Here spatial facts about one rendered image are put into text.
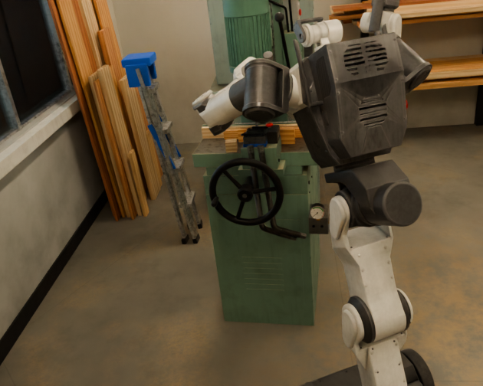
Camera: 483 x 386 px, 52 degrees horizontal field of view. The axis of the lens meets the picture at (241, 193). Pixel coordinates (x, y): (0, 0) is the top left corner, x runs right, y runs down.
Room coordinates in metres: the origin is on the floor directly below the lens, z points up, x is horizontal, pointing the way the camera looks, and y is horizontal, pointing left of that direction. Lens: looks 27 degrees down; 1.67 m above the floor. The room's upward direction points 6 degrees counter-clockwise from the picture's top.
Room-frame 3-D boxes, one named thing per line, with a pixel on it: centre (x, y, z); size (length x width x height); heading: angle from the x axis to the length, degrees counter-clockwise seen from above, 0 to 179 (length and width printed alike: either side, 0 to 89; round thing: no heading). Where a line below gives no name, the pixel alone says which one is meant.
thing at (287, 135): (1.94, -0.15, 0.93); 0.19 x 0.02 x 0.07; 76
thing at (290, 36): (2.20, -0.30, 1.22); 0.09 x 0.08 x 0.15; 166
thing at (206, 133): (2.03, -0.15, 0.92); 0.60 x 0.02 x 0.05; 76
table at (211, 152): (1.91, -0.12, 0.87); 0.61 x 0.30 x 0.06; 76
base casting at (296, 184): (2.15, -0.13, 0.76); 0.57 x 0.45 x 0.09; 166
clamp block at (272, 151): (1.83, -0.10, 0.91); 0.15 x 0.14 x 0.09; 76
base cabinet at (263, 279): (2.14, -0.12, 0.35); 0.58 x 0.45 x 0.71; 166
